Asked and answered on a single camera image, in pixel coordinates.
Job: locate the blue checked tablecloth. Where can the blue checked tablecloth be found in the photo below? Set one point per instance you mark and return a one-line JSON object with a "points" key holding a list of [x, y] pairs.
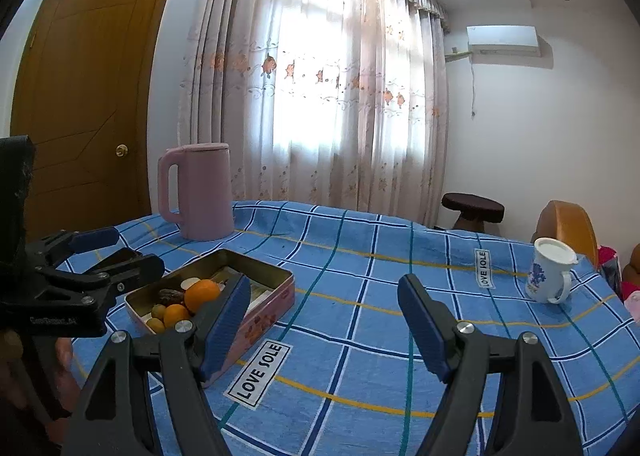
{"points": [[350, 336]]}

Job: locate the sheer floral curtain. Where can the sheer floral curtain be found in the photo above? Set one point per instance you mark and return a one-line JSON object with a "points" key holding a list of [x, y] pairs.
{"points": [[325, 86]]}

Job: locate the pink cloth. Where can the pink cloth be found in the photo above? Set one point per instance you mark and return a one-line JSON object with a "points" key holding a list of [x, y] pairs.
{"points": [[632, 303]]}

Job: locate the red patterned bag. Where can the red patterned bag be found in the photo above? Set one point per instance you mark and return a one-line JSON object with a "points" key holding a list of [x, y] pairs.
{"points": [[607, 261]]}

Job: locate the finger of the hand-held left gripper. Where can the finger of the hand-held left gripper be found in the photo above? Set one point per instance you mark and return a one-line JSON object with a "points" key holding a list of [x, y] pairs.
{"points": [[97, 238], [140, 268]]}

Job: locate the dark red date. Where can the dark red date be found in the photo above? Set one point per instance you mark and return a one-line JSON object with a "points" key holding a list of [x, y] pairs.
{"points": [[165, 293]]}

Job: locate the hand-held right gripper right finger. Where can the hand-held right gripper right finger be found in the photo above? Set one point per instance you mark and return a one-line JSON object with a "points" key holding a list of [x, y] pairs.
{"points": [[422, 331]]}

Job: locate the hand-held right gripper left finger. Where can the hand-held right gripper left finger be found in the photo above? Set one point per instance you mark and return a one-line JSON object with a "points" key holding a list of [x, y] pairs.
{"points": [[227, 331]]}

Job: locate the white air conditioner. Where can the white air conditioner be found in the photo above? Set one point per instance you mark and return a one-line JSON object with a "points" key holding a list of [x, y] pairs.
{"points": [[502, 39]]}

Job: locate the brown wooden door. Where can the brown wooden door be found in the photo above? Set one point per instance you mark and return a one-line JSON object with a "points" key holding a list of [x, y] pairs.
{"points": [[85, 86]]}

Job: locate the pink electric kettle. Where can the pink electric kettle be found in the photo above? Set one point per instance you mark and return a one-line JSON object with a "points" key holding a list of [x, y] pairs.
{"points": [[205, 196]]}

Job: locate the white floral mug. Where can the white floral mug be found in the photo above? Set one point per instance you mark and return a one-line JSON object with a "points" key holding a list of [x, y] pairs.
{"points": [[542, 276]]}

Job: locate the small orange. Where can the small orange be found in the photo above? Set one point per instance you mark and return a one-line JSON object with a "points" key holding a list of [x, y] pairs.
{"points": [[175, 314]]}

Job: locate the brown wooden chair back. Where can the brown wooden chair back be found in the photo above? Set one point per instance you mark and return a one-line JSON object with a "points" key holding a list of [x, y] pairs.
{"points": [[565, 221]]}

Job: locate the pink floral tin box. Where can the pink floral tin box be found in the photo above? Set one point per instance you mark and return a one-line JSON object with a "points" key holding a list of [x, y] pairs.
{"points": [[270, 301]]}

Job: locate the brown wooden chair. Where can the brown wooden chair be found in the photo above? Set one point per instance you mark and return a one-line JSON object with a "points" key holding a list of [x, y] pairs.
{"points": [[632, 266], [565, 221]]}

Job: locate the brass door knob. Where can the brass door knob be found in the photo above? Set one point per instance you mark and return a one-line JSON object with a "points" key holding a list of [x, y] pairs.
{"points": [[121, 150]]}

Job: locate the dark round stool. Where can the dark round stool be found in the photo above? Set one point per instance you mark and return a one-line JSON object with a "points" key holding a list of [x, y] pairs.
{"points": [[472, 206]]}

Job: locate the large orange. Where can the large orange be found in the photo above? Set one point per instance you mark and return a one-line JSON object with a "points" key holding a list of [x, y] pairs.
{"points": [[201, 293]]}

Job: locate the white paper packet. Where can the white paper packet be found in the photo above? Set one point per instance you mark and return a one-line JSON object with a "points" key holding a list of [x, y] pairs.
{"points": [[257, 292]]}

